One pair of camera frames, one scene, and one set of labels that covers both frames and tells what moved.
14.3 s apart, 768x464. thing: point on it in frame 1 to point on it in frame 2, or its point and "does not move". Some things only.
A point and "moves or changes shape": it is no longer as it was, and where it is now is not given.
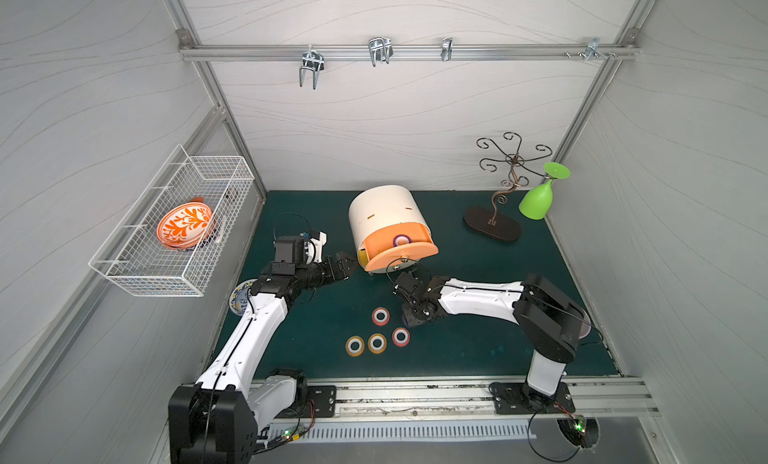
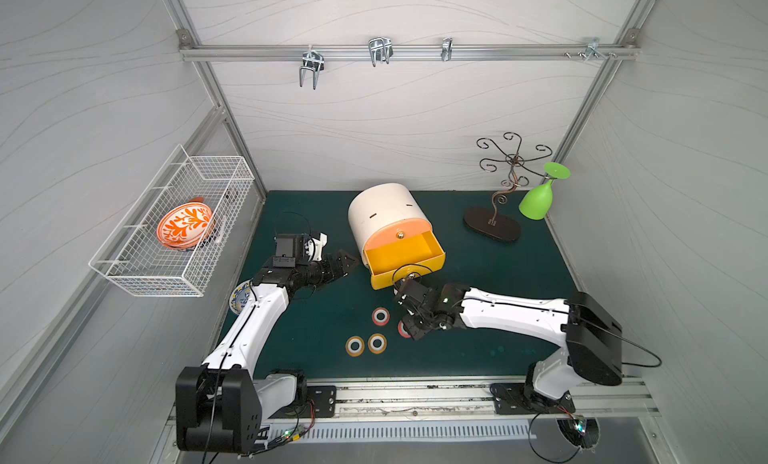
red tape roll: [401, 337] moves or changes shape
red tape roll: [380, 316] does not move
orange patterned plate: [184, 224] does not move
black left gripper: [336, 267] does not move
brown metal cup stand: [482, 220] does not move
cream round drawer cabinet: [391, 230] moves or changes shape
